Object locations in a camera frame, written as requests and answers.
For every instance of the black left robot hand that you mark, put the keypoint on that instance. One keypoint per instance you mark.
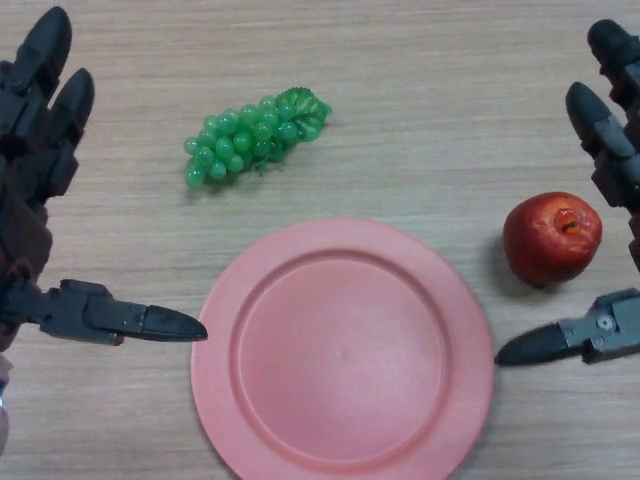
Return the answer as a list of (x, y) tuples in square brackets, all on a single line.
[(35, 165)]

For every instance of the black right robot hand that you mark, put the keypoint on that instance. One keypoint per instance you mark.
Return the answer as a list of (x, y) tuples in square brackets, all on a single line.
[(620, 155)]

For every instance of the green plastic grape bunch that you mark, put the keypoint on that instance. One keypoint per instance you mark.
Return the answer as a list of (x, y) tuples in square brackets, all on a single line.
[(240, 142)]

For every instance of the pink round plate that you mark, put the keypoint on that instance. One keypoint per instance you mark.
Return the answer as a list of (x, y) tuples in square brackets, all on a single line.
[(340, 355)]

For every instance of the red apple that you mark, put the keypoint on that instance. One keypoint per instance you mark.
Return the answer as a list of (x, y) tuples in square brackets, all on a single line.
[(540, 245)]

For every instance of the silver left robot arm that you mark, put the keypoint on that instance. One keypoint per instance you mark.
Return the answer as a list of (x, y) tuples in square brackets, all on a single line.
[(4, 415)]

